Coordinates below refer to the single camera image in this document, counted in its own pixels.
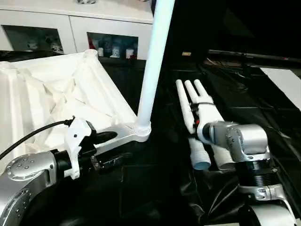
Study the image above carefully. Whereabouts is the white cabinet with glass doors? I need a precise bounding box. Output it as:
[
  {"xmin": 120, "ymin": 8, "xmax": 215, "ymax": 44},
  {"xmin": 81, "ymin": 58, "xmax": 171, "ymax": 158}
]
[{"xmin": 0, "ymin": 0, "xmax": 155, "ymax": 61}]

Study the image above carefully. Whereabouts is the black work mat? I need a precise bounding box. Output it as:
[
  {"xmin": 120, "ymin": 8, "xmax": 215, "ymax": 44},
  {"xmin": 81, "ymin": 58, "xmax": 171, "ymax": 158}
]
[{"xmin": 0, "ymin": 50, "xmax": 301, "ymax": 226}]

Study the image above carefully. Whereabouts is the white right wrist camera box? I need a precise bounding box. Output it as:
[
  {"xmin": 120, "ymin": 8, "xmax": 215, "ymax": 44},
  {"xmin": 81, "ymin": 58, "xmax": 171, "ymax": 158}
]
[{"xmin": 197, "ymin": 96, "xmax": 222, "ymax": 142}]

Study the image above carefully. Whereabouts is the white flat board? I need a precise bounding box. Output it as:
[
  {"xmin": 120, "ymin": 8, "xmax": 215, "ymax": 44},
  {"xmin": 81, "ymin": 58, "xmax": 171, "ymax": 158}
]
[{"xmin": 260, "ymin": 67, "xmax": 301, "ymax": 106}]

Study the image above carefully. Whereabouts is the black metal rod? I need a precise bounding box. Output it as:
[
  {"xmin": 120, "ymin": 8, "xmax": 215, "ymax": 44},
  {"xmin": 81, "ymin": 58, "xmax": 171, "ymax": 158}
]
[{"xmin": 208, "ymin": 49, "xmax": 301, "ymax": 63}]

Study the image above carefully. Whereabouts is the white plastic table top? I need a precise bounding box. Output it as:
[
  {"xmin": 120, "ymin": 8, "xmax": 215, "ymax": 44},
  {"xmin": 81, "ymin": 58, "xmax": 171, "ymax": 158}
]
[{"xmin": 0, "ymin": 49, "xmax": 151, "ymax": 163}]

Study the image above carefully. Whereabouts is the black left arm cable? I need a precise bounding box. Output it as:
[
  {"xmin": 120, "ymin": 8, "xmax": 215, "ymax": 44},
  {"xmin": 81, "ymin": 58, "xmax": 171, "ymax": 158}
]
[{"xmin": 0, "ymin": 120, "xmax": 72, "ymax": 161}]

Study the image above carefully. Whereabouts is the black case with yellow label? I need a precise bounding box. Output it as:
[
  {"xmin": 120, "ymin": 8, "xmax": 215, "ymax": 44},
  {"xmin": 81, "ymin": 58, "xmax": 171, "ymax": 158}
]
[{"xmin": 150, "ymin": 0, "xmax": 210, "ymax": 69}]

